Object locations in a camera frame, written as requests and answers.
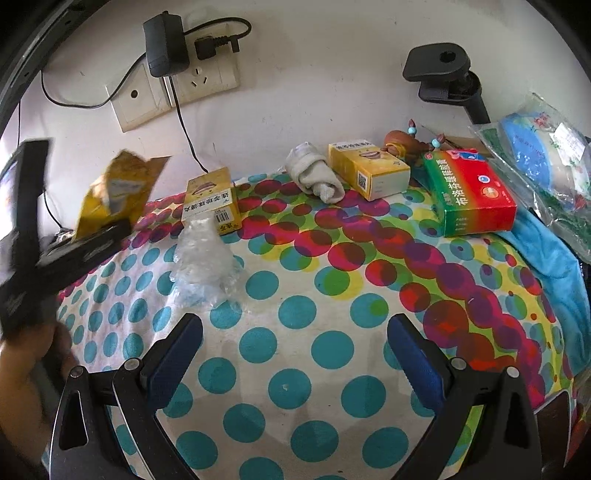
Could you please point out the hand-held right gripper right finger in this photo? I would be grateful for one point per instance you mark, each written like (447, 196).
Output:
(415, 364)

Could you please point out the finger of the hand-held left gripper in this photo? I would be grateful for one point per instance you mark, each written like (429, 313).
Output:
(87, 247)

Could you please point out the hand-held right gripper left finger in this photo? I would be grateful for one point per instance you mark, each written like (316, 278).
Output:
(171, 360)

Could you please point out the yellow snack bag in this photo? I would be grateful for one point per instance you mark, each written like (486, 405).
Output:
(115, 194)

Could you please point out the person's left hand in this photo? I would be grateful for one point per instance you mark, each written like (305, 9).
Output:
(27, 378)

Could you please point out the clear plastic wrapped bundle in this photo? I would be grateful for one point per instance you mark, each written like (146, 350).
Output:
(203, 263)

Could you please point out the polka dot cloth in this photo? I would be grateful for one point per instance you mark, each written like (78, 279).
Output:
(300, 323)

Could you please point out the yellow medicine box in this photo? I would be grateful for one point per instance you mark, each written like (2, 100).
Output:
(210, 203)
(369, 166)

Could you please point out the blue cloth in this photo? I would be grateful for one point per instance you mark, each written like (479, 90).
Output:
(545, 258)

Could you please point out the green red medicine box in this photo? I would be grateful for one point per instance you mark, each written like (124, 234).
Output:
(466, 194)

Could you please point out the grey white rolled sock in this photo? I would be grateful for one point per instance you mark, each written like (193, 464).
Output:
(314, 177)

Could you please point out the black power adapter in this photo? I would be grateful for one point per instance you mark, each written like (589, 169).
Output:
(164, 41)

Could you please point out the brown wooden figurine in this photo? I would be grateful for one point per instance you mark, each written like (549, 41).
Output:
(406, 143)

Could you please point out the clear bag with blue contents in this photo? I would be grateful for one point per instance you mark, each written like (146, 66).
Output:
(531, 143)

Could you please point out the white coaxial wall plate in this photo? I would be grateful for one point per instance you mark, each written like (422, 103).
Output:
(138, 110)

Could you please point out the white power wall socket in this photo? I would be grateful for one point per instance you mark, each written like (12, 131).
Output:
(203, 83)

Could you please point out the black wall plug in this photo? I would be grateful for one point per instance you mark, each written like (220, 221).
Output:
(212, 48)

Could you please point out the black clamp mount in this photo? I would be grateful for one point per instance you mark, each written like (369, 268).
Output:
(434, 60)

